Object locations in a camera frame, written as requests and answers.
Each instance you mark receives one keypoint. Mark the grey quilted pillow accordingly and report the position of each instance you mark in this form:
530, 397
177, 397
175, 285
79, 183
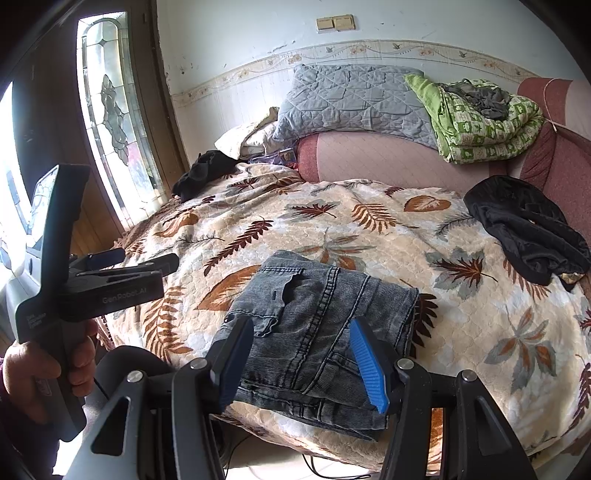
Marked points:
353, 98

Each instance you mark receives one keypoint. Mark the black garment on sofa right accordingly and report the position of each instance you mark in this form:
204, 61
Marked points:
533, 232

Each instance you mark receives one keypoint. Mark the green patterned folded blanket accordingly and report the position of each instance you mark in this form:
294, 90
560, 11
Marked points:
464, 136

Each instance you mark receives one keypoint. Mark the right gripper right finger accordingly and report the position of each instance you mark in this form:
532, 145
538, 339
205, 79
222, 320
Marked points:
478, 441

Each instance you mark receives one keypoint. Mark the black garment on sofa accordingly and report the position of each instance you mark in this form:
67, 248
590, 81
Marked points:
209, 166
533, 232

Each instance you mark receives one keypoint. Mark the beige wall switch plate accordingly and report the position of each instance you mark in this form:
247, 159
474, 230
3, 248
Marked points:
338, 23

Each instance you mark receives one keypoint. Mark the black garment on sofa left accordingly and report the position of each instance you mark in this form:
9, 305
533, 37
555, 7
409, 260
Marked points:
209, 166

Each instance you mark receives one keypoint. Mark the grey denim pants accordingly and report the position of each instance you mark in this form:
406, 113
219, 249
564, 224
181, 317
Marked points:
300, 364

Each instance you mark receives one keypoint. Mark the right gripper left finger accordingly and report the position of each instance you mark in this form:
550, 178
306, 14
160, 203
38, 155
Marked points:
155, 422

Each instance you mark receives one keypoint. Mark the dark grey crumpled garment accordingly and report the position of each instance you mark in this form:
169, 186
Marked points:
490, 101

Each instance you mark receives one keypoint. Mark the person left hand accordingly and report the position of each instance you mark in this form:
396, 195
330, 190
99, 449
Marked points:
26, 363

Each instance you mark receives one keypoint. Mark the leaf pattern blanket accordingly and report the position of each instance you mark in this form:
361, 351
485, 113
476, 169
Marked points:
528, 342

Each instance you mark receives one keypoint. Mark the white cream pillow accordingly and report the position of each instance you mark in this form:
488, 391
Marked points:
252, 139

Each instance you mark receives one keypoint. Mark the wooden stained glass door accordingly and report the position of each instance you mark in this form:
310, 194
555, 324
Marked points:
84, 84

